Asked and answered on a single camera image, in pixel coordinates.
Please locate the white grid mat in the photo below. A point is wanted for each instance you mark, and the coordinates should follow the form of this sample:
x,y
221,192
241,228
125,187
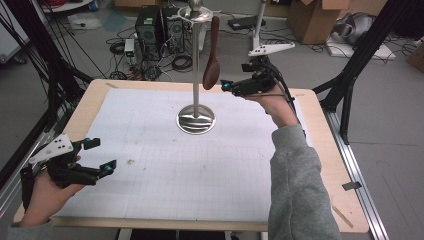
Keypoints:
x,y
186,176

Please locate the black computer tower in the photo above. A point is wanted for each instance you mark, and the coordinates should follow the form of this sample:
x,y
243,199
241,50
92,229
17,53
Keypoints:
x,y
148,33
173,31

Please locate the person's left hand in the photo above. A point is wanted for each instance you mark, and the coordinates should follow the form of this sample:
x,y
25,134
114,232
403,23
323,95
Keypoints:
x,y
43,203

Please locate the large cardboard box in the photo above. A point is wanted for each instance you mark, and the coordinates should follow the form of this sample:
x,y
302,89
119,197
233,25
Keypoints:
x,y
313,20

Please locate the flat black device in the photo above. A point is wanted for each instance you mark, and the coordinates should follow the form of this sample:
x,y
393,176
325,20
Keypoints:
x,y
241,22

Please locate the white foam board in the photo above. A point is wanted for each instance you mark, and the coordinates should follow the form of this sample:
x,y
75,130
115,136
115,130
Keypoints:
x,y
383,53

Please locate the white floor stand pole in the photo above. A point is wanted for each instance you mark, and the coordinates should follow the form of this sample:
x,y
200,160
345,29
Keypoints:
x,y
258,26

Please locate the brown wooden spoon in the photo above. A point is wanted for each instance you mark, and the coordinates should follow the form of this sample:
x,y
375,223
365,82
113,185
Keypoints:
x,y
211,71

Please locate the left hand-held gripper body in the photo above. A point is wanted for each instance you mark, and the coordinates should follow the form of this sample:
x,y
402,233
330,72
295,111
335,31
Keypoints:
x,y
53,148

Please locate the metal hook stand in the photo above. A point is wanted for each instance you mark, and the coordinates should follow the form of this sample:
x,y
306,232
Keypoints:
x,y
196,120

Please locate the grey tape piece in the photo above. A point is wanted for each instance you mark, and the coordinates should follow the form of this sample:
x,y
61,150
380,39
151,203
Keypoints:
x,y
351,186

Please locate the small cardboard box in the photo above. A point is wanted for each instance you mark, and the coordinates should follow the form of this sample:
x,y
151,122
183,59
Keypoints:
x,y
417,56

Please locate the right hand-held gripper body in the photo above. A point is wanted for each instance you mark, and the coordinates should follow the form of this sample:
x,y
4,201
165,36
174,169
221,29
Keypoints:
x,y
256,86

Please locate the person's right hand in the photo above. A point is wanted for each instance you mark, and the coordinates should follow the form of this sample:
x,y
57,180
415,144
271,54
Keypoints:
x,y
280,110

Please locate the small white box green light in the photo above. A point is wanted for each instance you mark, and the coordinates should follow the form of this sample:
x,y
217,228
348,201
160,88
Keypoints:
x,y
129,48

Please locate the black frame struts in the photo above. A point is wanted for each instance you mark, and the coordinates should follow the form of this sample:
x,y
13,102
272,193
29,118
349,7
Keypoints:
x,y
40,50
363,53

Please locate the aluminium rail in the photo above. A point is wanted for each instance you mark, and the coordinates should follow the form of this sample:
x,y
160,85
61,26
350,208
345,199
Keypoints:
x,y
363,186
13,190

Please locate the silver grey bag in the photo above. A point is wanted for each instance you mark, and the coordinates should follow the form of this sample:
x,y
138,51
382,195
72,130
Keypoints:
x,y
355,28

